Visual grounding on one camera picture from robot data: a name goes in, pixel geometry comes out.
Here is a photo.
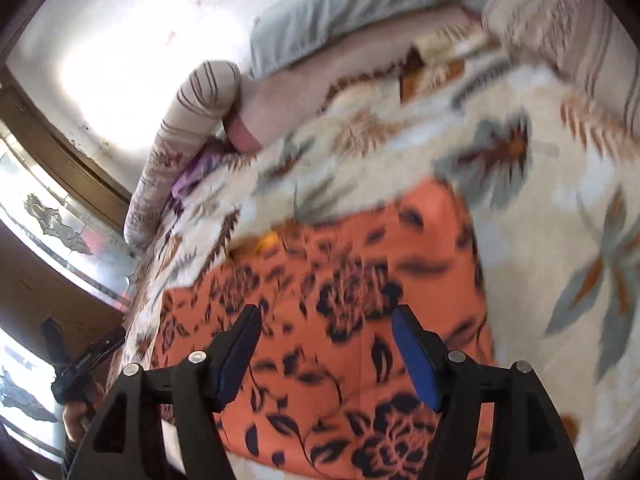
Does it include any striped folded quilt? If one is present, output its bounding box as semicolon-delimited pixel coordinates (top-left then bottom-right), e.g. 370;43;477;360
482;0;640;156

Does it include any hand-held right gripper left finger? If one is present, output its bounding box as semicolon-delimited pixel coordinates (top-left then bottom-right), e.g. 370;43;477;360
67;304;263;480

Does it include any leaf-print quilt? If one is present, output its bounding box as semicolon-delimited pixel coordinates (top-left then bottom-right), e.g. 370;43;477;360
107;45;640;480

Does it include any grey pillow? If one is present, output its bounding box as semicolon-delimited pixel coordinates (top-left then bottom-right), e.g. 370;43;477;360
248;0;496;80

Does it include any person's left hand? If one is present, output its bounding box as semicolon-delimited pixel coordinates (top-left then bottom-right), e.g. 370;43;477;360
62;386;104;448

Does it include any purple cloth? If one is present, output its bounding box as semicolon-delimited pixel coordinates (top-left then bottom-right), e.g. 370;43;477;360
170;147;226;198

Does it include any pink bed sheet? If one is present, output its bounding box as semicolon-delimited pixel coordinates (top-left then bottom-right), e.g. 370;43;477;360
225;10;486;153

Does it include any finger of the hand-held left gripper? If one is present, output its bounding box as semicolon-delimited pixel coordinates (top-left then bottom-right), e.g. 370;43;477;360
75;325;126;368
40;316;71;368

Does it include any striped bolster pillow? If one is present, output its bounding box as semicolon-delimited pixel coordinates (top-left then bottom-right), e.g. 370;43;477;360
123;59;243;247

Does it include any wooden door frame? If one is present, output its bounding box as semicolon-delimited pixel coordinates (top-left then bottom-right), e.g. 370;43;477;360
0;67;133;233

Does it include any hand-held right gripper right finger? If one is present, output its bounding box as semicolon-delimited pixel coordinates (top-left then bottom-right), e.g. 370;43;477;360
391;304;586;480

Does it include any orange floral top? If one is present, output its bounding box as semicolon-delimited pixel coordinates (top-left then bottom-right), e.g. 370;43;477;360
150;177;496;480

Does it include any person's left forearm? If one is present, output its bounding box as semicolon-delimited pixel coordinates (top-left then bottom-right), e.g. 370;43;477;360
59;432;86;480

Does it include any stained glass door panel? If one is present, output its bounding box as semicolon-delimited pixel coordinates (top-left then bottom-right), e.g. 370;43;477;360
0;120;141;311

